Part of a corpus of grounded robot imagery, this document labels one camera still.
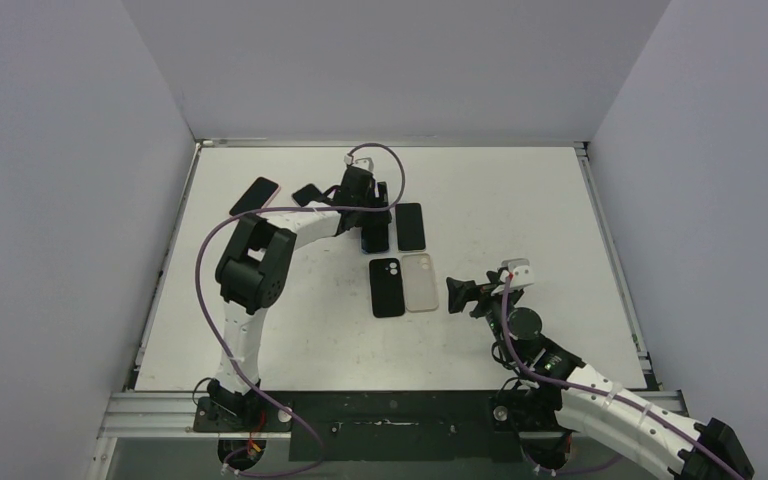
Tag beige phone case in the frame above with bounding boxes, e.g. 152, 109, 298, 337
401, 253, 439, 313

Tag phone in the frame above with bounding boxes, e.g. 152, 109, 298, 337
291, 183, 328, 208
228, 177, 280, 216
360, 224, 390, 255

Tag black smartphone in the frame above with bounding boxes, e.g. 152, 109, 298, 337
395, 203, 426, 252

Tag black phone case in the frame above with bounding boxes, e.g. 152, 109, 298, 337
368, 258, 406, 318

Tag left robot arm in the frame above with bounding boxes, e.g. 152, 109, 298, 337
195, 158, 390, 432

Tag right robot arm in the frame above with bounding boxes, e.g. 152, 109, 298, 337
446, 268, 755, 479

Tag phone in pink case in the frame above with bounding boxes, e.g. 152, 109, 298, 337
228, 177, 280, 216

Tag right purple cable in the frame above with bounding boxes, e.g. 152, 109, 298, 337
499, 274, 750, 480

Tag purple cable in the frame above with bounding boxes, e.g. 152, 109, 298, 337
195, 142, 408, 480
499, 274, 750, 480

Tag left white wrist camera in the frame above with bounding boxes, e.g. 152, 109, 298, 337
343, 154, 374, 172

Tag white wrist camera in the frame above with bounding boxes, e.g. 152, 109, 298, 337
501, 258, 536, 290
343, 154, 374, 172

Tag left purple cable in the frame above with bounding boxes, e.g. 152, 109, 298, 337
195, 142, 408, 480

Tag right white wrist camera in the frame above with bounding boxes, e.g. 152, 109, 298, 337
501, 258, 536, 290

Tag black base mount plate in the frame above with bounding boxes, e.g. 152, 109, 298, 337
192, 390, 573, 468

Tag aluminium table frame rail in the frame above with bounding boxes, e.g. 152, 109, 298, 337
100, 140, 687, 439

